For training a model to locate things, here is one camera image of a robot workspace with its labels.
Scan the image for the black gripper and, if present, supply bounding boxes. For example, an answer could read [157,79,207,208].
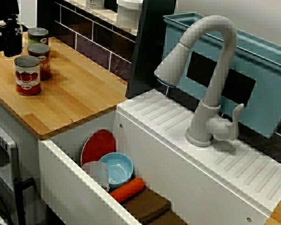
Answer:
[1,14,23,58]

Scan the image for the brown cloth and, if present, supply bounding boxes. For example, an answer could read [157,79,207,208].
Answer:
[121,187,188,225]

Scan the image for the green peas can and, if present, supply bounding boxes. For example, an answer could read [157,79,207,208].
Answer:
[27,27,49,46]

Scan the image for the red white tomato can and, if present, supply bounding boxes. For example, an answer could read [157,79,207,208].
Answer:
[14,55,42,97]

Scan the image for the red plate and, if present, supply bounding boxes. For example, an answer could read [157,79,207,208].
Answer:
[81,129,116,166]

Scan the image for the clear plastic cup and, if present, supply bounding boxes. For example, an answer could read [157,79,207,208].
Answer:
[81,161,111,192]

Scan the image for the teal plastic bin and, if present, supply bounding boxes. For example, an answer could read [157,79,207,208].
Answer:
[163,13,281,139]

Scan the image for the orange toy sausage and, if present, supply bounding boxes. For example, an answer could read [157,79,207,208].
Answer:
[109,177,145,203]

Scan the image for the grey toy faucet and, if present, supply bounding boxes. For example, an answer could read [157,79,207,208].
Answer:
[154,15,245,148]

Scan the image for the wooden counter board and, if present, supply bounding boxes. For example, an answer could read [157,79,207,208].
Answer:
[0,31,128,141]

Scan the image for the white toy sink unit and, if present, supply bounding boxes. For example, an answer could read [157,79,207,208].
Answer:
[38,89,281,225]

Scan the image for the light blue bowl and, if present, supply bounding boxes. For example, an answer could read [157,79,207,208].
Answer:
[98,152,134,189]

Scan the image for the clear jar white lid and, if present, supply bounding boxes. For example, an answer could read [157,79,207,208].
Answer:
[116,0,144,23]
[85,0,105,8]

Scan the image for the orange beans can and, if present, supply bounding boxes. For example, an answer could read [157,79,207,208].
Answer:
[27,44,52,81]

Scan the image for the grey toy appliance door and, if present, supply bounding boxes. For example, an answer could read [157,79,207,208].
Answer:
[0,118,17,204]

